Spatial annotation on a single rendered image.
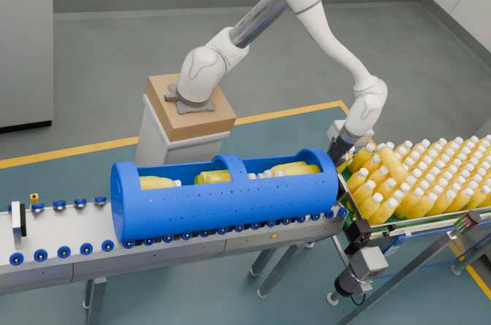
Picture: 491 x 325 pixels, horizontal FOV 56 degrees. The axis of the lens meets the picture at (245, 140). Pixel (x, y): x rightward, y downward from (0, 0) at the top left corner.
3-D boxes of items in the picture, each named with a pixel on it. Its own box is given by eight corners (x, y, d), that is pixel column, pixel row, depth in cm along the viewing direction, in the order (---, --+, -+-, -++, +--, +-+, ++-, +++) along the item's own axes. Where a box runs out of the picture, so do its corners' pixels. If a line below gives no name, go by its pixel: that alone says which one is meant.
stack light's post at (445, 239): (338, 322, 283) (446, 231, 205) (343, 320, 285) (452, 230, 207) (341, 329, 281) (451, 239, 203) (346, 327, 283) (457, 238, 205)
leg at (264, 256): (248, 269, 289) (283, 215, 244) (256, 266, 291) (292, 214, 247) (251, 277, 286) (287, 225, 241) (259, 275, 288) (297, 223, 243)
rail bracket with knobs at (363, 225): (342, 228, 215) (352, 216, 208) (354, 226, 218) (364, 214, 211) (351, 247, 210) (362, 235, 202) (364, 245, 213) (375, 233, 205)
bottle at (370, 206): (356, 210, 225) (374, 188, 212) (367, 220, 223) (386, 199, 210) (348, 218, 221) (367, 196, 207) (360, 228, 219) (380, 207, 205)
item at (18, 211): (14, 225, 168) (11, 201, 157) (26, 223, 169) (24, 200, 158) (14, 250, 162) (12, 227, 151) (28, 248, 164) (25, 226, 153)
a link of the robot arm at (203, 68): (169, 89, 204) (179, 52, 188) (191, 69, 216) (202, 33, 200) (199, 109, 202) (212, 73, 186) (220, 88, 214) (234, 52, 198)
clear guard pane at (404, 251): (351, 283, 250) (397, 238, 215) (455, 259, 282) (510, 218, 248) (351, 283, 249) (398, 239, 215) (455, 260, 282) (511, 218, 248)
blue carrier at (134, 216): (107, 199, 186) (112, 146, 168) (296, 179, 222) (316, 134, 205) (119, 258, 167) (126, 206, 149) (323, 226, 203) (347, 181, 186)
